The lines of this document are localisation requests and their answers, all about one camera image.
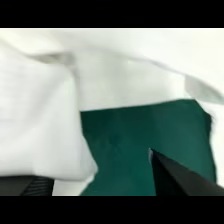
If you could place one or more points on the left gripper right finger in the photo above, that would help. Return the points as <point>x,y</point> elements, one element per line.
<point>176,180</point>

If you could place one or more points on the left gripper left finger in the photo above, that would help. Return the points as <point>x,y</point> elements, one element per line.
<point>26,187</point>

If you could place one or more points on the white shirt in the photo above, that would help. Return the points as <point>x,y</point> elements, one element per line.
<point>40,116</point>

